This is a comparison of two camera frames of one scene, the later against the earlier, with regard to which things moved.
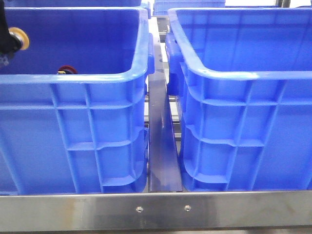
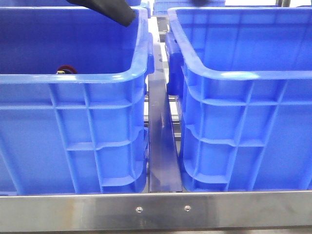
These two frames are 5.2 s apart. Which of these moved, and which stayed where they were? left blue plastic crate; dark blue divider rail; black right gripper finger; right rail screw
Moved: black right gripper finger
Stayed: right rail screw; dark blue divider rail; left blue plastic crate
